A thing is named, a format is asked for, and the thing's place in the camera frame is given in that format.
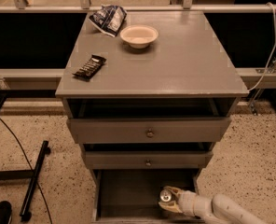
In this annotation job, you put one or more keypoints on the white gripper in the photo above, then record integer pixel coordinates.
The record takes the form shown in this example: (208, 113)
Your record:
(186, 201)

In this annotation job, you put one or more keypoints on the green soda can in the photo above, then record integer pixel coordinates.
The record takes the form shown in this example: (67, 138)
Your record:
(165, 196)

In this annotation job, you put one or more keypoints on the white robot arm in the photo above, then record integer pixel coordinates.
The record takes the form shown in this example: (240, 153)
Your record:
(218, 210)

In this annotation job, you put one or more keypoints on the open bottom drawer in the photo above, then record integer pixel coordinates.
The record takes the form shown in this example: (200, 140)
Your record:
(132, 196)

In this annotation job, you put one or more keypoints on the top drawer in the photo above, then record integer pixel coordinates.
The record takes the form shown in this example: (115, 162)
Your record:
(122, 131)

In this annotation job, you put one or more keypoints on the middle drawer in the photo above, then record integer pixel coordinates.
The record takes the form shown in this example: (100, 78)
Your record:
(100, 160)

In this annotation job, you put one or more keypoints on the grey drawer cabinet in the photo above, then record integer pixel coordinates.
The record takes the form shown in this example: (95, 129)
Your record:
(185, 73)

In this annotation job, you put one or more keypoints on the black stand leg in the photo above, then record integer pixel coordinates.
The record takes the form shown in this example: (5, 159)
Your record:
(30, 174)

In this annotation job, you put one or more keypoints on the black snack bar wrapper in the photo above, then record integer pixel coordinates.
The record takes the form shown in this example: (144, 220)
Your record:
(91, 67)

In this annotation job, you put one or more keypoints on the white bowl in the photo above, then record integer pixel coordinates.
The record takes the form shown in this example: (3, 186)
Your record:
(139, 36)

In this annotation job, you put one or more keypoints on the black shoe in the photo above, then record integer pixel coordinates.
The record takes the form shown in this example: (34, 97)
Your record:
(5, 212)

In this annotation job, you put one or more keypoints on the blue white chip bag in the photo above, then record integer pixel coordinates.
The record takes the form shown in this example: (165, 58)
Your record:
(109, 19)

